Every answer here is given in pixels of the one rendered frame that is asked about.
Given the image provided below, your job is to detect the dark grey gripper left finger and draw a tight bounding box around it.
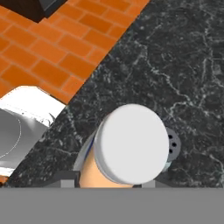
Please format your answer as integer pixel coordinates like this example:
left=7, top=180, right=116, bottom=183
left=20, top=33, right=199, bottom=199
left=35, top=170, right=81, bottom=188

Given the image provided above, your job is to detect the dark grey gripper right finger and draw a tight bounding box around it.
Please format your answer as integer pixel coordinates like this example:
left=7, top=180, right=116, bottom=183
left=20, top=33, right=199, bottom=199
left=132, top=171, right=179, bottom=188

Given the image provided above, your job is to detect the grey-topped shaker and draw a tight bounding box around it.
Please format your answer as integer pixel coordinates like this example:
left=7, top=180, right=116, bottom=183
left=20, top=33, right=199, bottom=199
left=162, top=127, right=183, bottom=173

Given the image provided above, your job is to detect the white-capped peach condiment bottle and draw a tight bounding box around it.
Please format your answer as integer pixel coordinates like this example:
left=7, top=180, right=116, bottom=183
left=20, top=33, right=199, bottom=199
left=73, top=103, right=171, bottom=188

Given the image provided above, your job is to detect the dark cabinet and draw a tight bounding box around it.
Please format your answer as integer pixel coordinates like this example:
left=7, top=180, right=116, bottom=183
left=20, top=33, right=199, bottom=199
left=0, top=0, right=68, bottom=24

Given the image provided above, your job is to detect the stainless steel sink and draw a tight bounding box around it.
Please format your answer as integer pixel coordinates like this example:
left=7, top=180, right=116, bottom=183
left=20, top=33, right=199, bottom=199
left=0, top=85, right=67, bottom=179

